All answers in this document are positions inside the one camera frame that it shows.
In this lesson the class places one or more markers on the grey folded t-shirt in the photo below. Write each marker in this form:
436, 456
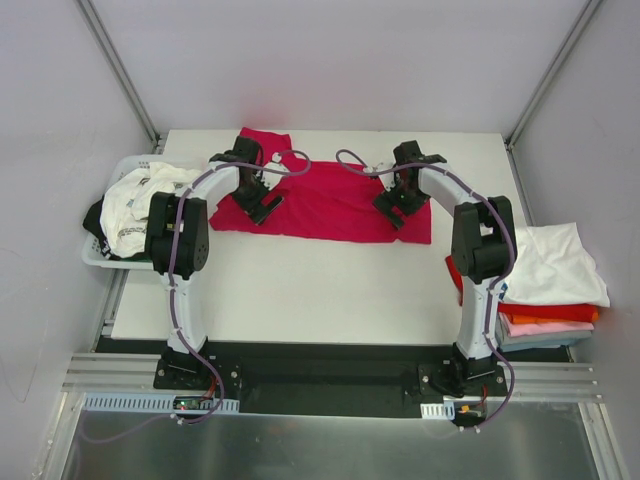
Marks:
524, 343

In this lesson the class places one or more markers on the white slotted cable duct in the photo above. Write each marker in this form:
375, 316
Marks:
438, 411
157, 404

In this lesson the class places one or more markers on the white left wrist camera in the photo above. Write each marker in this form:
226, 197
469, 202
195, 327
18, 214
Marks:
274, 171

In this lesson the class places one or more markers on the white slotted cable duct right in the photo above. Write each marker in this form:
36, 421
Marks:
438, 411

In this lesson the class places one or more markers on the white slotted cable duct left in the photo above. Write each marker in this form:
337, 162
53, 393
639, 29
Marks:
157, 404

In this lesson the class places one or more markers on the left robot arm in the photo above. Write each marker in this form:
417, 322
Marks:
177, 241

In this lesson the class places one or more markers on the black garment in basket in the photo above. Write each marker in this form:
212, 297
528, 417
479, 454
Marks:
92, 220

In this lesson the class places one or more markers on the white folded t-shirt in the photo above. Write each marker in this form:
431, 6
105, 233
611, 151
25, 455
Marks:
553, 268

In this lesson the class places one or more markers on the white plastic laundry basket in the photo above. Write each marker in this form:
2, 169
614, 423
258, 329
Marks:
95, 251

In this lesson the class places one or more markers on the aluminium frame post left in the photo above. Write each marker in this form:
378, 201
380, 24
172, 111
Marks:
98, 30

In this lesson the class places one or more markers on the aluminium front rail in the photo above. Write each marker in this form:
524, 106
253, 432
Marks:
534, 381

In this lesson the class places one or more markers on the red folded t-shirt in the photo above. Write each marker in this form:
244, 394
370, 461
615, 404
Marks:
575, 312

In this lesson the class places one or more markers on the magenta t-shirt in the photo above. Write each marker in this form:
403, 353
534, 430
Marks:
328, 203

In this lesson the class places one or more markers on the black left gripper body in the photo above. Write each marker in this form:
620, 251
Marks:
256, 203

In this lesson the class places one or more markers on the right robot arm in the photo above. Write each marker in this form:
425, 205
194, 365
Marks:
483, 250

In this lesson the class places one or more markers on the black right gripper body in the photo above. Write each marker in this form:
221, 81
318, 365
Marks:
395, 204

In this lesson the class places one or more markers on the pink folded t-shirt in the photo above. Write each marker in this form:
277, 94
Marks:
546, 329

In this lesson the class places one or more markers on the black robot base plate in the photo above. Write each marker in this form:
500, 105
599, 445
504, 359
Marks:
380, 381

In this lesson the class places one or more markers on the white floral print t-shirt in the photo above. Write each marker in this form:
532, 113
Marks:
126, 204

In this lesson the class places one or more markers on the aluminium frame post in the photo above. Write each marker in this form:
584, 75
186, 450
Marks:
98, 30
570, 41

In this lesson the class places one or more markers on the aluminium frame post right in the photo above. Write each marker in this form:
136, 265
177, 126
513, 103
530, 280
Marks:
570, 41

